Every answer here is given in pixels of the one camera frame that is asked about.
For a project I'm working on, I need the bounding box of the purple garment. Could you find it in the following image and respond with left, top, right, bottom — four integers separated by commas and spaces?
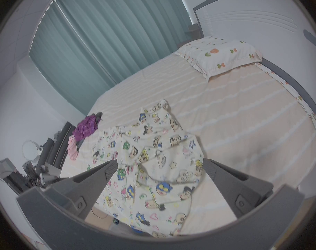
73, 114, 100, 141

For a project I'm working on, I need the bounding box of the grey bedside table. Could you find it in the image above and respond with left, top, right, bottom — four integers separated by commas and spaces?
188, 23, 200, 40

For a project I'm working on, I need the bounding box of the pink garment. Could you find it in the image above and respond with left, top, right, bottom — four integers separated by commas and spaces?
67, 135, 80, 161

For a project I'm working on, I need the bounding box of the white printed pillow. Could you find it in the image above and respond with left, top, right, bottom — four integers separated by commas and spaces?
174, 35, 263, 82

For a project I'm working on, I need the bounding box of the blue-green curtain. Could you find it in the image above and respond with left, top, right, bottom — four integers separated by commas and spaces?
55, 0, 197, 86
29, 0, 117, 116

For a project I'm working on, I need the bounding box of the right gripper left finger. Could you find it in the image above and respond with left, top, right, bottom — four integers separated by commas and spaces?
45, 159, 119, 219

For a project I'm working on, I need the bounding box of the white printed pyjama top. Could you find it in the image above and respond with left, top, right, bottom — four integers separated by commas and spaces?
86, 99, 207, 238

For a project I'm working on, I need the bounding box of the black chest of drawers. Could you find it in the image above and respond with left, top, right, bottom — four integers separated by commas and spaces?
35, 121, 76, 171

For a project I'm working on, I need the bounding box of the bed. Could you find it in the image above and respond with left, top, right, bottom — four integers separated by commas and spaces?
60, 0, 316, 238

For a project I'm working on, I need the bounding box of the round white mirror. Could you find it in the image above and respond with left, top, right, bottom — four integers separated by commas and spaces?
21, 140, 42, 161

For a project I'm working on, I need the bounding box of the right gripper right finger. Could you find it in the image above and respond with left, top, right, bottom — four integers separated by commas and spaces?
203, 158, 273, 218

